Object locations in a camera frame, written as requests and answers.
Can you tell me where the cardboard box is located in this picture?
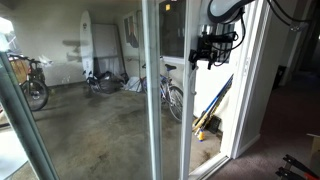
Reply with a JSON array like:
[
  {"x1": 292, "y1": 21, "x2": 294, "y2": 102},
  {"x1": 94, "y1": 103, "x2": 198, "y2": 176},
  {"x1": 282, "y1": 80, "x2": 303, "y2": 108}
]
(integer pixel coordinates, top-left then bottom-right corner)
[{"x1": 306, "y1": 133, "x2": 320, "y2": 175}]

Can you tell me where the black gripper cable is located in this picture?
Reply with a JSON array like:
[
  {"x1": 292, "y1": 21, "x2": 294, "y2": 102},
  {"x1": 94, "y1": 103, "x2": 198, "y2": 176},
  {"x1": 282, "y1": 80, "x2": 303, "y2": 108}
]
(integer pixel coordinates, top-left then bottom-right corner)
[{"x1": 206, "y1": 6, "x2": 248, "y2": 68}]

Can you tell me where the white surfboard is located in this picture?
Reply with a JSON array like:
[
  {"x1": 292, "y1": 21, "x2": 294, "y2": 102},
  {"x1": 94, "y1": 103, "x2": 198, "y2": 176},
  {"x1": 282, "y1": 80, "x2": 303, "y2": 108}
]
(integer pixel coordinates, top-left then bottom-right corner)
[{"x1": 79, "y1": 9, "x2": 95, "y2": 80}]

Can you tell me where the blue long pole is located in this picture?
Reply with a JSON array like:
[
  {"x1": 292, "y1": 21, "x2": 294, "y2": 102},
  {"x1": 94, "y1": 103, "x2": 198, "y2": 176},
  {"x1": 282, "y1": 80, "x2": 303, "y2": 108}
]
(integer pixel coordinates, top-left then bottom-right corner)
[{"x1": 199, "y1": 74, "x2": 235, "y2": 125}]

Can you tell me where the red bicycle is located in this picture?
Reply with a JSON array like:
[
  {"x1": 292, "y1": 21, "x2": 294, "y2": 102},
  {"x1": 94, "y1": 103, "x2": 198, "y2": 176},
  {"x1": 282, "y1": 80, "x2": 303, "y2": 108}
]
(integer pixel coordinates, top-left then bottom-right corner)
[{"x1": 7, "y1": 52, "x2": 51, "y2": 113}]

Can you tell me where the blue bicycle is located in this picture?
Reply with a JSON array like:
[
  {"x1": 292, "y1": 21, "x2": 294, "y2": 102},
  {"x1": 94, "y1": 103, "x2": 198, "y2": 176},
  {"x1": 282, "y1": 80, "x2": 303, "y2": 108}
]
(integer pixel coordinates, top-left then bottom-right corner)
[{"x1": 140, "y1": 63, "x2": 185, "y2": 123}]

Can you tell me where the white sliding glass door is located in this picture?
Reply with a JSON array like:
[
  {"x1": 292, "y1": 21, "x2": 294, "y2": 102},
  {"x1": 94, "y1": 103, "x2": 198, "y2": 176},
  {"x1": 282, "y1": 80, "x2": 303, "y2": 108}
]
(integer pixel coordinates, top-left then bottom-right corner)
[{"x1": 179, "y1": 0, "x2": 234, "y2": 180}]

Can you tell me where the black garbage bag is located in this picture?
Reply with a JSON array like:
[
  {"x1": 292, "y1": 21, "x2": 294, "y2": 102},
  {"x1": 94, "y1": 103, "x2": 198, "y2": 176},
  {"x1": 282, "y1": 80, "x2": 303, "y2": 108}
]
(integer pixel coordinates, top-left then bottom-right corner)
[{"x1": 95, "y1": 70, "x2": 129, "y2": 95}]

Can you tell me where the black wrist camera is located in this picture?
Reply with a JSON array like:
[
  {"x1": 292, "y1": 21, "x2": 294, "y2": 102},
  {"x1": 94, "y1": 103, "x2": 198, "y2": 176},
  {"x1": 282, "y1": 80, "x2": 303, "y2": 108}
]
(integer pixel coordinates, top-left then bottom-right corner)
[{"x1": 199, "y1": 31, "x2": 240, "y2": 45}]

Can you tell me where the white screen door frame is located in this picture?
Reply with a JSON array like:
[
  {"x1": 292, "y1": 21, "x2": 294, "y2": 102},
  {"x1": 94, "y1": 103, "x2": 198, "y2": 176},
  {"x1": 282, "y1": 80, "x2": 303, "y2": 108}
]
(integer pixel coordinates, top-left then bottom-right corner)
[{"x1": 140, "y1": 0, "x2": 165, "y2": 180}]

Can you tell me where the blue handled broom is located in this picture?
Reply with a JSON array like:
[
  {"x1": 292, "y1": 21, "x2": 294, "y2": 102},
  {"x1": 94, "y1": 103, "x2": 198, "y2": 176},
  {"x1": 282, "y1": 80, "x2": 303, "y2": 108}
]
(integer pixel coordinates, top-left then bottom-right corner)
[{"x1": 192, "y1": 85, "x2": 232, "y2": 134}]

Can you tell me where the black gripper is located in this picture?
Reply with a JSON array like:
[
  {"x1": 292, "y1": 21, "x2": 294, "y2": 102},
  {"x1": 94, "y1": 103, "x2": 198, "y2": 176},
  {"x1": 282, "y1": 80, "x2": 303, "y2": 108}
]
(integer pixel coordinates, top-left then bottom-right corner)
[{"x1": 188, "y1": 42, "x2": 218, "y2": 72}]

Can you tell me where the dark exterior window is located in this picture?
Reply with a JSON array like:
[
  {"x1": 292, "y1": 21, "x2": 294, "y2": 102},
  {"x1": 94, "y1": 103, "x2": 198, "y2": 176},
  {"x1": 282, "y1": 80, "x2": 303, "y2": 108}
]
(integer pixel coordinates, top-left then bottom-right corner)
[{"x1": 159, "y1": 0, "x2": 235, "y2": 65}]

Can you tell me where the yellow spray bottle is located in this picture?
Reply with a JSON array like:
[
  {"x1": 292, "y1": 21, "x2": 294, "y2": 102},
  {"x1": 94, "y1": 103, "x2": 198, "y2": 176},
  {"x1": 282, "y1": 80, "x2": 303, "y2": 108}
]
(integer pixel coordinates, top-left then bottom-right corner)
[{"x1": 197, "y1": 128, "x2": 206, "y2": 143}]

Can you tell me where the white door pull handle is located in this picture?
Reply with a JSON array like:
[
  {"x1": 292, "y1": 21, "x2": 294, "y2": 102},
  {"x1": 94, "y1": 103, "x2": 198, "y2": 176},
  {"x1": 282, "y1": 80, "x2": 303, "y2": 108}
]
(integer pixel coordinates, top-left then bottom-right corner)
[{"x1": 189, "y1": 64, "x2": 200, "y2": 97}]

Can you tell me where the black cable with connector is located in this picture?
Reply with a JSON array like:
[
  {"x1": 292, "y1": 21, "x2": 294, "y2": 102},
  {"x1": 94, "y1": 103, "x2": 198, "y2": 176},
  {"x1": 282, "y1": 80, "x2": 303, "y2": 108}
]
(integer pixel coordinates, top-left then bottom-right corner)
[{"x1": 266, "y1": 0, "x2": 313, "y2": 33}]

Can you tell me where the white flat leaning panel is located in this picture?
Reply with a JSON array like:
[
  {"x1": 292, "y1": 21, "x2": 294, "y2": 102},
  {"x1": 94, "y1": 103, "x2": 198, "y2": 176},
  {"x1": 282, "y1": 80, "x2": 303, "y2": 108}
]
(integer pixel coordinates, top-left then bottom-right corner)
[{"x1": 91, "y1": 22, "x2": 124, "y2": 77}]

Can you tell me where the white plastic bag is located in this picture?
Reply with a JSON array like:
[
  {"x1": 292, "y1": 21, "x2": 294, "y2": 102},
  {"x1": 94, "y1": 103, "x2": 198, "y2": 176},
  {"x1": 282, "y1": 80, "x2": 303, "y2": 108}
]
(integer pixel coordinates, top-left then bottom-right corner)
[{"x1": 122, "y1": 75, "x2": 144, "y2": 94}]

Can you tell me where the black crate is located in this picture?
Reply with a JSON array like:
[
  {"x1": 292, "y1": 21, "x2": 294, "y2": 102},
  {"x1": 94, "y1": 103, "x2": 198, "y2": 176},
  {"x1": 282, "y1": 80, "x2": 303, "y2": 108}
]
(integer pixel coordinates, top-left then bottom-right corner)
[{"x1": 207, "y1": 115, "x2": 222, "y2": 135}]

